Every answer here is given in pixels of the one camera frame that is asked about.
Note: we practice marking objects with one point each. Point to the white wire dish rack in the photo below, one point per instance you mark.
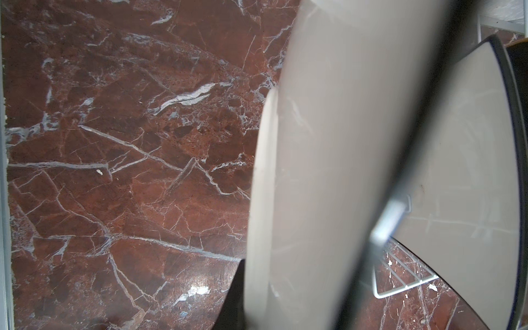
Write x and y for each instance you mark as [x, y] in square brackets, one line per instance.
[398, 270]

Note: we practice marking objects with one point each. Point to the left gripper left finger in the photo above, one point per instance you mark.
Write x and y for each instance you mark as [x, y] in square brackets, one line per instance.
[231, 316]

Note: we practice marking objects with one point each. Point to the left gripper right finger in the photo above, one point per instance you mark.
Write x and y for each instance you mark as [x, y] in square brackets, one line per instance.
[396, 185]

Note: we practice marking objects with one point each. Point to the white square plate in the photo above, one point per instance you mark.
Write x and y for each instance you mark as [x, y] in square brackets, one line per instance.
[332, 136]
[468, 219]

